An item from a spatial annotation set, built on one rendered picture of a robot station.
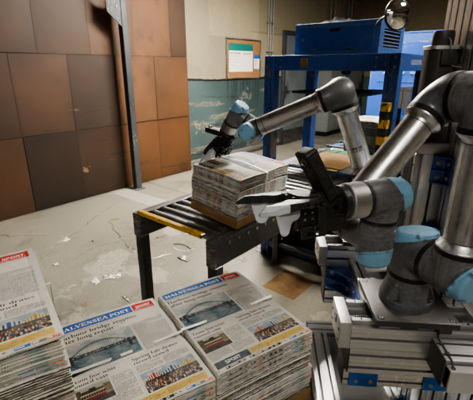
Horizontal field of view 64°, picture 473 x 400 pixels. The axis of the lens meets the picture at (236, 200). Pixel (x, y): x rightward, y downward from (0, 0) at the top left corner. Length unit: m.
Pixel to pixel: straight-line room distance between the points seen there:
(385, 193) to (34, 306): 0.69
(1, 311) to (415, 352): 1.07
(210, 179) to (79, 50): 3.25
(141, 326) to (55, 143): 3.66
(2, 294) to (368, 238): 0.73
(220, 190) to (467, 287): 1.01
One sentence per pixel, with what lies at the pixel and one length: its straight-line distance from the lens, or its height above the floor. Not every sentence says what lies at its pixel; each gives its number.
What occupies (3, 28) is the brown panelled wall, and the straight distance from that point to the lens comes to 4.40.
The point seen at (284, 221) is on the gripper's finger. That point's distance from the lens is 0.66.
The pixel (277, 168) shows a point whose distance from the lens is 1.78.
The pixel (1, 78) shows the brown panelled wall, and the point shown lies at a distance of 4.36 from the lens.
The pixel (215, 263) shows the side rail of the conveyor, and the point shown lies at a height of 0.71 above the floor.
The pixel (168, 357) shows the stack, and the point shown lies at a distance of 0.97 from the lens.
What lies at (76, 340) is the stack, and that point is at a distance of 1.08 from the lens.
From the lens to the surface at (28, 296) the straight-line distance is 0.83.
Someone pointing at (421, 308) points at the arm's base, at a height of 0.84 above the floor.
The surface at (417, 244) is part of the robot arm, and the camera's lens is 1.12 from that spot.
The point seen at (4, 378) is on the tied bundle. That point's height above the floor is 1.02.
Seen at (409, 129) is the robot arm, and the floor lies 1.33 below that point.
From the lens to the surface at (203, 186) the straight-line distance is 1.71.
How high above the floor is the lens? 1.47
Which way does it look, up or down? 19 degrees down
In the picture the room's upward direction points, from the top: straight up
